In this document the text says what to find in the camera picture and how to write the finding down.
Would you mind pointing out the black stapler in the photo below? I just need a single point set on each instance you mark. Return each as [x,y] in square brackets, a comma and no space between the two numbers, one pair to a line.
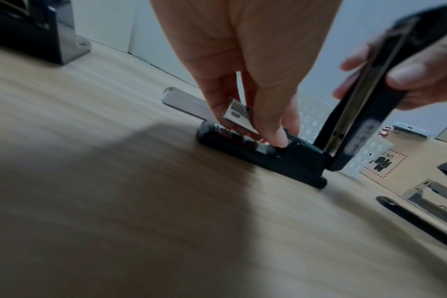
[418,221]
[359,116]

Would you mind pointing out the brown cardboard box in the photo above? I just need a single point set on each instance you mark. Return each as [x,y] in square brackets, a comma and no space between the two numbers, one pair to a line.
[415,163]

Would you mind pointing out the person's right hand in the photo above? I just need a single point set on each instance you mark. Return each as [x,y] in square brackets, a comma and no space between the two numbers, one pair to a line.
[429,72]

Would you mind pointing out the silver staple strip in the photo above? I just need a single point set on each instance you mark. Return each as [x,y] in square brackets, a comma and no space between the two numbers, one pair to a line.
[183,100]
[242,116]

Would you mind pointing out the black metal stand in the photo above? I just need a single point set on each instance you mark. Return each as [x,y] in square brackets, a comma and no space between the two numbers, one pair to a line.
[28,32]

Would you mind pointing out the white plastic device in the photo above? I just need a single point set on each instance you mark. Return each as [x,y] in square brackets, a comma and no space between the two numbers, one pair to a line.
[411,130]

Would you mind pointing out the grey staple magazine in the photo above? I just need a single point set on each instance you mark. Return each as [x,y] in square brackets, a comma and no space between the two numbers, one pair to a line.
[433,198]

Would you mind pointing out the person's left hand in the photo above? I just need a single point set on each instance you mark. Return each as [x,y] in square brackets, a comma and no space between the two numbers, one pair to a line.
[245,43]

